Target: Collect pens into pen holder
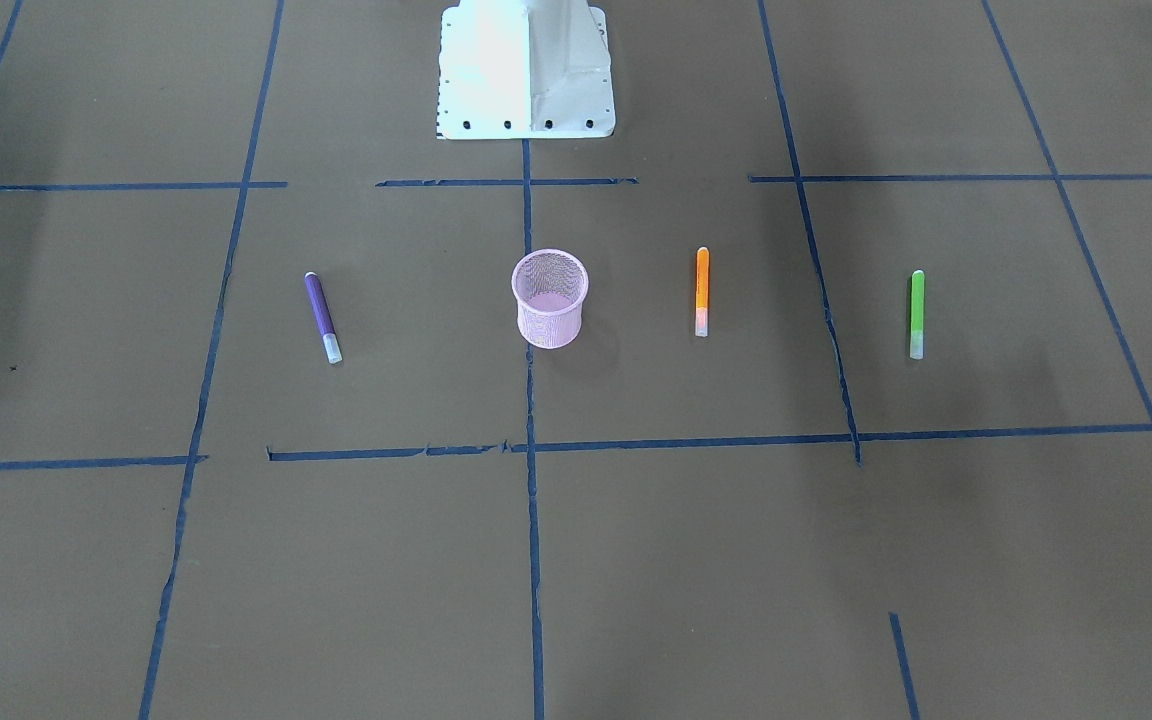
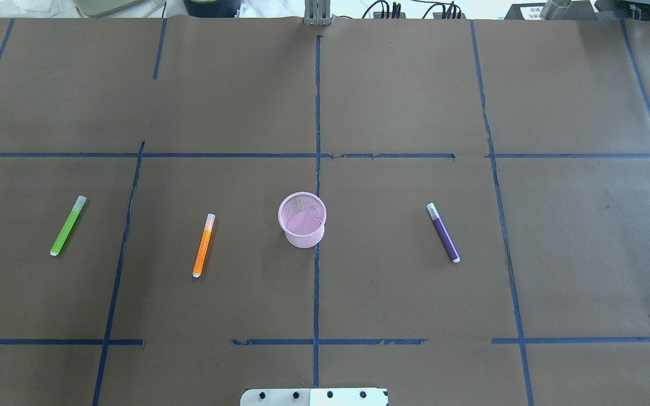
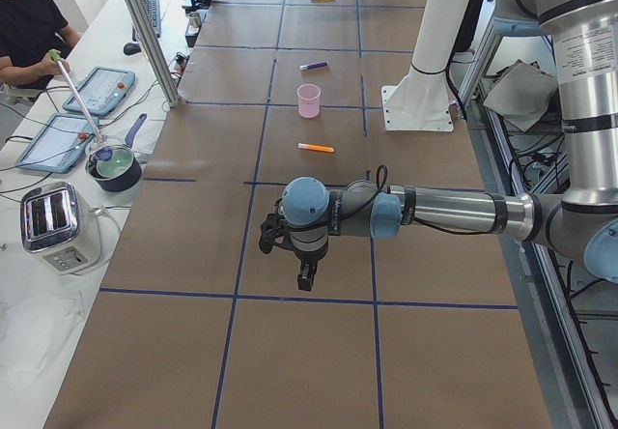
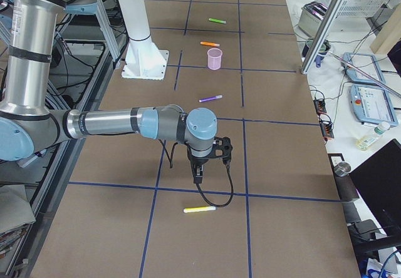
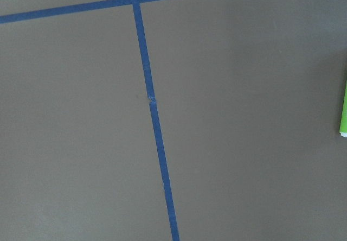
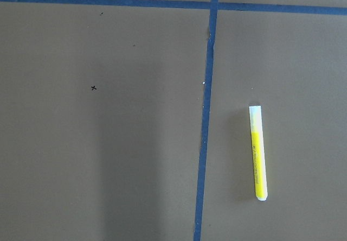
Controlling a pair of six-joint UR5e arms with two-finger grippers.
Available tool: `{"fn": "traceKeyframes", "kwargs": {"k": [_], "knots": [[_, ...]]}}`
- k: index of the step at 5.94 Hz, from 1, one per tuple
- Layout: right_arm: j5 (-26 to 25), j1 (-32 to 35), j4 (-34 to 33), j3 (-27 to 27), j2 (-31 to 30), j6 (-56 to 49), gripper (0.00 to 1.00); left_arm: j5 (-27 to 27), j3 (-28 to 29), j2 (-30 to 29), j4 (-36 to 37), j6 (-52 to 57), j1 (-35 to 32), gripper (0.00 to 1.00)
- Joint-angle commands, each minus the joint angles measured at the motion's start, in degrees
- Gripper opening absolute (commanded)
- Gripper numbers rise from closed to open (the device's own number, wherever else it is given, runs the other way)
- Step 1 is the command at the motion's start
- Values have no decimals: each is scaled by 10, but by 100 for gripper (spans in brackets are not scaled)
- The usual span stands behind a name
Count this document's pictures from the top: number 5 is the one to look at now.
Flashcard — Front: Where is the green highlighter pen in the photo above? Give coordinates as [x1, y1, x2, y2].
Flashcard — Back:
[339, 85, 347, 138]

